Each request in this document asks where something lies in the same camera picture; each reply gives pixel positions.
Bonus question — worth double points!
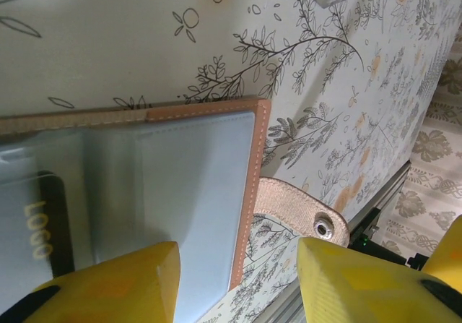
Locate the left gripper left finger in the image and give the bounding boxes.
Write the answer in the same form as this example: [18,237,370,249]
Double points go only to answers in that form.
[0,241,180,323]

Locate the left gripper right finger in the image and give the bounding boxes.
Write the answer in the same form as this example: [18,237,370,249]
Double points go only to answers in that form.
[296,214,462,323]

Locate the black credit card gold logo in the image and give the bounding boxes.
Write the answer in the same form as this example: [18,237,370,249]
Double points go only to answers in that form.
[0,171,76,291]

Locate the tan leather card holder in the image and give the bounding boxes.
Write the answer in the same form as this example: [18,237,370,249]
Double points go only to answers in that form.
[0,98,350,323]

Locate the floral tablecloth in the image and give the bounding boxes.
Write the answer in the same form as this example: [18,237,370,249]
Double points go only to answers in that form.
[0,0,459,323]

